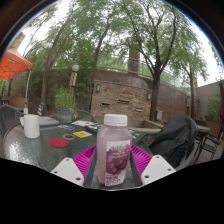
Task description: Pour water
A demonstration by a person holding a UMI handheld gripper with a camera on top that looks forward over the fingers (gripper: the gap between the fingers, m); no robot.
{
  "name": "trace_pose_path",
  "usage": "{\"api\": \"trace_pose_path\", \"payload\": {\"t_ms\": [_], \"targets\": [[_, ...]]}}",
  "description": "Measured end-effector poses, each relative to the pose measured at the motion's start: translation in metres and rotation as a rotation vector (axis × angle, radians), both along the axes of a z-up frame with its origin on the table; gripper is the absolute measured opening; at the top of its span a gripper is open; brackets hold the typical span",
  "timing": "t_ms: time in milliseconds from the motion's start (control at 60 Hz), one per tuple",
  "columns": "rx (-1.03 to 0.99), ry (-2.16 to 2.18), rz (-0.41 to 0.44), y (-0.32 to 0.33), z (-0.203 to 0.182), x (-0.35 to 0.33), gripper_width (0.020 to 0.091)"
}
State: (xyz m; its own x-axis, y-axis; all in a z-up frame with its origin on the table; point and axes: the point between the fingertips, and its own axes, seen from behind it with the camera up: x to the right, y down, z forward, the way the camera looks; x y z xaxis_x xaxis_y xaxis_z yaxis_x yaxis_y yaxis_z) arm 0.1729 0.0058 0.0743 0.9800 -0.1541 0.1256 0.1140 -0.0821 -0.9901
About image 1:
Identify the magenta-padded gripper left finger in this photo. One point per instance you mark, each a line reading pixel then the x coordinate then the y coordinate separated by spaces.
pixel 85 160

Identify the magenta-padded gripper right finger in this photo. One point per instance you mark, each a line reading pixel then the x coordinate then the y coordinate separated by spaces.
pixel 143 160

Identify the pink juice bottle white cap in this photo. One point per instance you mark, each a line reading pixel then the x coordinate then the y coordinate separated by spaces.
pixel 113 146

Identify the yellow card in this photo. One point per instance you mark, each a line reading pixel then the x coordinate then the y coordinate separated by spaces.
pixel 82 134

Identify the flat round red coaster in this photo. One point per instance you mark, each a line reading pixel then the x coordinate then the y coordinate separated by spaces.
pixel 58 143

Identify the black laptop with stickers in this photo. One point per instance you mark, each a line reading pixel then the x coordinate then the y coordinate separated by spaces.
pixel 91 129

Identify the white sticker sheet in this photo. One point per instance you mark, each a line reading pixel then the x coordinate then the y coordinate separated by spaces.
pixel 81 123

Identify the black jacket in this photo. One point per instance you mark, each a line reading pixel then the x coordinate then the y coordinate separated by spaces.
pixel 175 136

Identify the potted green plant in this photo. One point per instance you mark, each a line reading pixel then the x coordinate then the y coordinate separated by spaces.
pixel 64 105

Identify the white textured cup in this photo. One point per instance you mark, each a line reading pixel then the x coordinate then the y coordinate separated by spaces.
pixel 31 126

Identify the blue yellow striped bollard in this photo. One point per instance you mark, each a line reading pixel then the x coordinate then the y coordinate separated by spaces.
pixel 40 109

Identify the round dark side table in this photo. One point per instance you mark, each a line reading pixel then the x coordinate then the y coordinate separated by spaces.
pixel 204 129

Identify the orange canopy tent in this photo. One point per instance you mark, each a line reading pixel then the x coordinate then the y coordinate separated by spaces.
pixel 13 65

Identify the grey wall box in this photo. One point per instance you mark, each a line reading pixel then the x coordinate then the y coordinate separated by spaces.
pixel 159 115

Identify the wall lantern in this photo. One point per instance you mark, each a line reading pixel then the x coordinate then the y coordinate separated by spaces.
pixel 148 96
pixel 98 87

